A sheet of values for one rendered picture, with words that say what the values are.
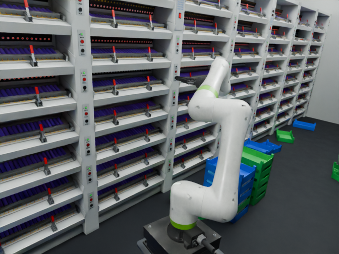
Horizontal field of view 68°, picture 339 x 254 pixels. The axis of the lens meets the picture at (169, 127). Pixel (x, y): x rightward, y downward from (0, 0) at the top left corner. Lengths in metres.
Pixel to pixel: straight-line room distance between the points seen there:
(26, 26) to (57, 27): 0.13
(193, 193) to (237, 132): 0.32
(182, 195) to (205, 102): 0.42
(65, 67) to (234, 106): 0.83
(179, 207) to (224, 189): 0.21
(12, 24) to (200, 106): 0.85
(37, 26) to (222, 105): 0.88
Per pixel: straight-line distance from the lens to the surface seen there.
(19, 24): 1.29
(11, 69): 1.29
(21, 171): 1.51
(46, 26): 1.33
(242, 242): 1.88
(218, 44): 2.40
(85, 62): 1.41
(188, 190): 1.11
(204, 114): 1.13
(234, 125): 1.09
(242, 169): 2.00
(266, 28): 2.97
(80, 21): 1.39
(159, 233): 1.27
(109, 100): 1.52
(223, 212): 1.09
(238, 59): 2.54
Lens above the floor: 1.25
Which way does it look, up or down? 20 degrees down
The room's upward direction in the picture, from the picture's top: 4 degrees clockwise
